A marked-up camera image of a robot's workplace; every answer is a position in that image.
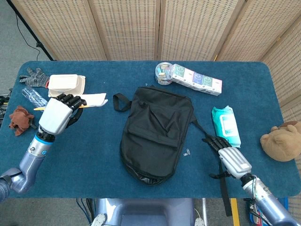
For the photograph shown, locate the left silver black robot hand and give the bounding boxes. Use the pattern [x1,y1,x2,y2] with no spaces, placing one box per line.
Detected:
[38,93,87,135]

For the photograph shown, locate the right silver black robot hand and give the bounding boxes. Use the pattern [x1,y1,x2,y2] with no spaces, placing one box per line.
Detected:
[202,134,253,181]

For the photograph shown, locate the white and yellow booklet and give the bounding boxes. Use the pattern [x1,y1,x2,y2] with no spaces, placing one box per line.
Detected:
[33,93,109,111]

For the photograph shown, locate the black backpack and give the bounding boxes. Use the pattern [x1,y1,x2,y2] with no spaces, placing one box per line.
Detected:
[112,86,232,217]

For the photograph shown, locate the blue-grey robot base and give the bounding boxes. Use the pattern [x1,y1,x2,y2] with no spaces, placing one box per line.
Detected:
[94,197,196,226]

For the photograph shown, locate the clear plastic water bottle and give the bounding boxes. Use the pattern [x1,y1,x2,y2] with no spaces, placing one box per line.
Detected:
[21,87,49,107]

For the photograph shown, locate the cream plastic food container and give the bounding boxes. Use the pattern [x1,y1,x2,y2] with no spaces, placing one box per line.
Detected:
[48,74,86,98]

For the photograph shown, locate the small brown cloth toy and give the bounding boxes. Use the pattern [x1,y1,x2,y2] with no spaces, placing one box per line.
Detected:
[8,105,35,137]

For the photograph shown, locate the teal wet wipes pack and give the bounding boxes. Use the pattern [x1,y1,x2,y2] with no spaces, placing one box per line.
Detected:
[211,105,242,149]

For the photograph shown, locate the grey knit work glove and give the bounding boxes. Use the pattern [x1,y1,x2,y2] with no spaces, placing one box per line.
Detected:
[18,67,50,88]

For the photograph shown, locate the brown plush bear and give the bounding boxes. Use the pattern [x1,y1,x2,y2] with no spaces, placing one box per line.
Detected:
[260,121,301,162]

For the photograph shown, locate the yellow floor tape strip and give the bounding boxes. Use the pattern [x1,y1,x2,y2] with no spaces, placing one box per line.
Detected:
[230,198,240,226]

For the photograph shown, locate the blue carpet table cover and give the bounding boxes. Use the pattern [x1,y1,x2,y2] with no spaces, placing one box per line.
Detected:
[0,60,285,200]

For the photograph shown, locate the colourful tissue multipack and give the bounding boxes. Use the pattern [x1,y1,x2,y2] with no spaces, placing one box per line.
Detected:
[169,63,223,97]

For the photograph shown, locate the black tripod leg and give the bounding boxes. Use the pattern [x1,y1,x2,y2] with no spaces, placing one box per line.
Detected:
[6,0,57,62]

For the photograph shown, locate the wooden woven folding screen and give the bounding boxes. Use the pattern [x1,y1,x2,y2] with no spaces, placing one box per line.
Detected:
[10,0,301,226]

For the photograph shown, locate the clear round jar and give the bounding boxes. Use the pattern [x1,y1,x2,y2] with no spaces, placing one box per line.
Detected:
[155,61,176,85]

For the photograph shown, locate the black floor cables bundle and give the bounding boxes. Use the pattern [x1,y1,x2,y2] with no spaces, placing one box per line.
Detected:
[0,88,12,118]

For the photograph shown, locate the black cables under table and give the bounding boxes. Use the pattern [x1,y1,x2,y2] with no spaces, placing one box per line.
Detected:
[75,198,95,224]

